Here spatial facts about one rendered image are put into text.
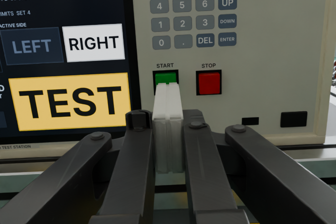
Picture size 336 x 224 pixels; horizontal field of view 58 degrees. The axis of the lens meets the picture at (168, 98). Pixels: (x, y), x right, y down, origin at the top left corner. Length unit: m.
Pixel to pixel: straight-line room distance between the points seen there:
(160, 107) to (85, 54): 0.13
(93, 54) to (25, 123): 0.09
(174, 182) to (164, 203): 0.02
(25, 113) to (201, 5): 0.18
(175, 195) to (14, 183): 0.14
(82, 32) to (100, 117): 0.08
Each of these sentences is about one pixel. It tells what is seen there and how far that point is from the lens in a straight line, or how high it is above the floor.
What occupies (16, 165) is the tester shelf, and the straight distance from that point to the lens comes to 0.31.
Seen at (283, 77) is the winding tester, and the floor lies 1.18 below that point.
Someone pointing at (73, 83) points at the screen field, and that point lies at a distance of 0.28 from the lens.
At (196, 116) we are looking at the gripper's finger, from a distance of 0.17.
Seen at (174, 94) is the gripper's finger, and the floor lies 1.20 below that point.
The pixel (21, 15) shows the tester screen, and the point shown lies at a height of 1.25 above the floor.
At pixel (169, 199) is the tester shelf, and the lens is 0.29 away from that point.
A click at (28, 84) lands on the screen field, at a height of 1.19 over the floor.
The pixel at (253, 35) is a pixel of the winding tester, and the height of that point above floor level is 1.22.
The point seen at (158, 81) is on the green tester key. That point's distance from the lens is 0.26.
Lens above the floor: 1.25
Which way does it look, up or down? 17 degrees down
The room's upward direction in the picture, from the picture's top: 3 degrees counter-clockwise
